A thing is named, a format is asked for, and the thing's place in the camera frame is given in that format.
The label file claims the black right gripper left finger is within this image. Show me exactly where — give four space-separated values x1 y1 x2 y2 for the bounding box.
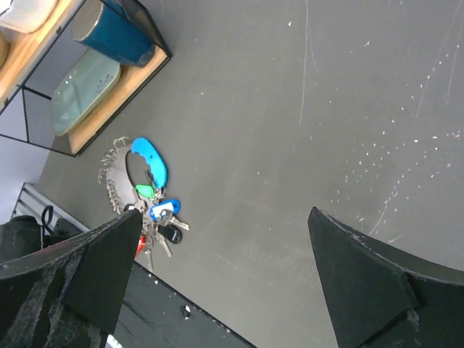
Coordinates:
1 210 142 347

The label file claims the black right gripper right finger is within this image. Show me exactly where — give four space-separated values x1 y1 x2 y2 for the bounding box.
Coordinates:
307 207 463 347

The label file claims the blue handled metal keyring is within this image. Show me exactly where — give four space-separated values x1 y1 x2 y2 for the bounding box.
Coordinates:
98 137 168 214

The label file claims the green key tag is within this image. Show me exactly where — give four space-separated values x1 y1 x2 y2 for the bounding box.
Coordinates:
135 184 155 199

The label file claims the red key tag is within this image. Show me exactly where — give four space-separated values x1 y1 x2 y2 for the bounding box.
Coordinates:
136 233 149 256

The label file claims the black key fob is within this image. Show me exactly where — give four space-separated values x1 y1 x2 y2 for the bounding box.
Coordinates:
158 225 183 244

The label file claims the blue key tag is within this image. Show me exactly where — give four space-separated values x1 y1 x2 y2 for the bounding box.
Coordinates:
149 199 181 221

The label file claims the pale green rectangular tray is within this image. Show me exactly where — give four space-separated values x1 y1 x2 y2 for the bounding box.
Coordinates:
51 49 121 136

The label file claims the dark blue mug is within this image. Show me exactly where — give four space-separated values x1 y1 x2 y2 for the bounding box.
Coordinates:
72 1 156 67

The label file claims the white scalloped bowl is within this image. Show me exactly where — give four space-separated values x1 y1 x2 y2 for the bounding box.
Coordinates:
1 0 58 33

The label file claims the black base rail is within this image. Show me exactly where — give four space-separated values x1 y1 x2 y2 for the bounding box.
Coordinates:
108 262 254 348

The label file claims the black wire wooden shelf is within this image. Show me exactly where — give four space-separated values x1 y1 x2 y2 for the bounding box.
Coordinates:
1 1 172 157

